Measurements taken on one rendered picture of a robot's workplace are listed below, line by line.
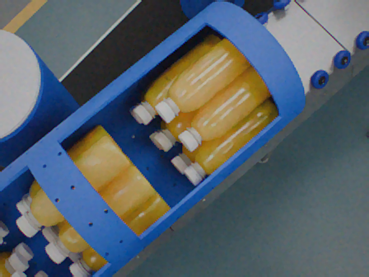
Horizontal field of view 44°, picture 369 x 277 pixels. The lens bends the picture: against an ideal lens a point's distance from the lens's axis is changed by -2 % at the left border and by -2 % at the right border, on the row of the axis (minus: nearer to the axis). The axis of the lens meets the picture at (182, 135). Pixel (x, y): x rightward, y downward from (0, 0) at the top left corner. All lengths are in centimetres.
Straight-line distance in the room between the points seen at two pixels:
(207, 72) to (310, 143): 130
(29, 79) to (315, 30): 69
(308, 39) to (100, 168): 63
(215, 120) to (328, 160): 128
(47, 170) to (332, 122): 154
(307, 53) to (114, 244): 66
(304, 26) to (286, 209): 100
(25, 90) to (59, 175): 33
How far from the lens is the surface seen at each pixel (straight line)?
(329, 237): 203
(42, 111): 109
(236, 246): 197
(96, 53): 206
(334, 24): 122
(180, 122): 90
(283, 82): 83
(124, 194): 82
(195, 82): 82
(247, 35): 82
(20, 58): 110
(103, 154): 80
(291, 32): 119
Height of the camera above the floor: 197
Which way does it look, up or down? 75 degrees down
